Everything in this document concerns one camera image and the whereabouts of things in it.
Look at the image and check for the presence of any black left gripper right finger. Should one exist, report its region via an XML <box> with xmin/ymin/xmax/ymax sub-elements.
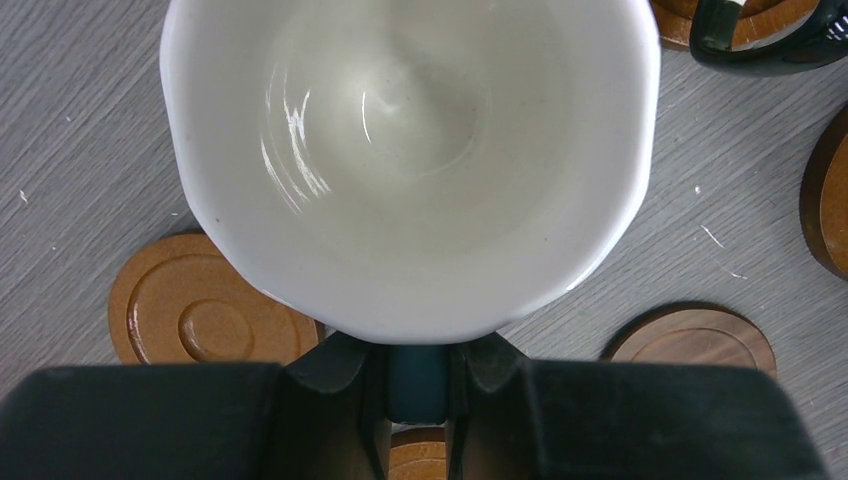
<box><xmin>447</xmin><ymin>334</ymin><xmax>828</xmax><ymax>479</ymax></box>

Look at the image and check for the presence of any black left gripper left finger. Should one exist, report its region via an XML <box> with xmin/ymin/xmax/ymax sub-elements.
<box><xmin>1</xmin><ymin>333</ymin><xmax>390</xmax><ymax>479</ymax></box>

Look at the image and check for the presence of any light brown wooden coaster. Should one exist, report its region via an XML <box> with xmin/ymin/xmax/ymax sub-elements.
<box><xmin>108</xmin><ymin>233</ymin><xmax>325</xmax><ymax>365</ymax></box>

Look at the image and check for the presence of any dark walnut wooden coaster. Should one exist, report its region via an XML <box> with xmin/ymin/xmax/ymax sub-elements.
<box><xmin>600</xmin><ymin>301</ymin><xmax>778</xmax><ymax>378</ymax></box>

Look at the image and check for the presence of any light blue mug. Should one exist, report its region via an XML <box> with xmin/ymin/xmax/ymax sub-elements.
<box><xmin>158</xmin><ymin>0</ymin><xmax>662</xmax><ymax>427</ymax></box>

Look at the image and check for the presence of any white mug dark rim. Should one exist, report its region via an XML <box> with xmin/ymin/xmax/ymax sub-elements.
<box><xmin>689</xmin><ymin>0</ymin><xmax>847</xmax><ymax>77</ymax></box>

